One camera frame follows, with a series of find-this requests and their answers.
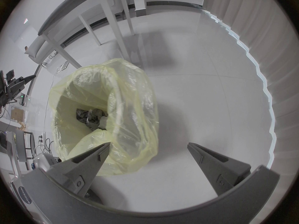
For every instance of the white curtain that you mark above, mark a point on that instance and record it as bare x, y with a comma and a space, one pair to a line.
268, 43

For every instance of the crumpled black plastic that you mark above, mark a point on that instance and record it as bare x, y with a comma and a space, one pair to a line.
91, 117

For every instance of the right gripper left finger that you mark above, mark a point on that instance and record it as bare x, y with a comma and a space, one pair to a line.
79, 171

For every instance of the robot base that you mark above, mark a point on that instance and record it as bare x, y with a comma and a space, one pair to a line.
43, 161

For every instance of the yellow plastic bag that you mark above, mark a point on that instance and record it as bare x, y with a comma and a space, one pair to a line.
135, 101

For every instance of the grey and white chair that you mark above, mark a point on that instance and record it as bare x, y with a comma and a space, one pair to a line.
58, 15

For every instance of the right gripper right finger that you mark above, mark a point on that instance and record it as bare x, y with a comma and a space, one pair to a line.
217, 171

